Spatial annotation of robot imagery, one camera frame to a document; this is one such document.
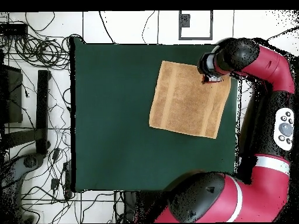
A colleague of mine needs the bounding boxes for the tan terry towel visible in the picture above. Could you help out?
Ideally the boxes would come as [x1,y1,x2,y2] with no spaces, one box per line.
[148,60,232,139]

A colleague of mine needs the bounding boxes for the grey square frame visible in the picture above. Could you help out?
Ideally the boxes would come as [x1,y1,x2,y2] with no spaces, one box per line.
[178,10,214,41]

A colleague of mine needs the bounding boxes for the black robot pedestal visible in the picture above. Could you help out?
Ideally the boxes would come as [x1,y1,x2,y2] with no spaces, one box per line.
[123,191,169,223]

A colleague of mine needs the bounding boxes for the black floor stand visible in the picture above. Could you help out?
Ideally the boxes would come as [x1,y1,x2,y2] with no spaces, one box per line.
[2,69,51,156]

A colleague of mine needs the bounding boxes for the dark green table cloth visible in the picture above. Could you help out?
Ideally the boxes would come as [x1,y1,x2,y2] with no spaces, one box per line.
[69,37,245,193]

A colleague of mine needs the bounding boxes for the coiled black cables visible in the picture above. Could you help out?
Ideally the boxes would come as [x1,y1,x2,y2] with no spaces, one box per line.
[13,34,71,71]

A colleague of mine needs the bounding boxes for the grey chair base leg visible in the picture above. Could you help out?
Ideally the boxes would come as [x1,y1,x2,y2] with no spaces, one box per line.
[0,152,46,224]

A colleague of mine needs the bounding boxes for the small black device box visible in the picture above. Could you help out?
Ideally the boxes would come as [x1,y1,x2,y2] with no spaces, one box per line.
[0,23,29,37]

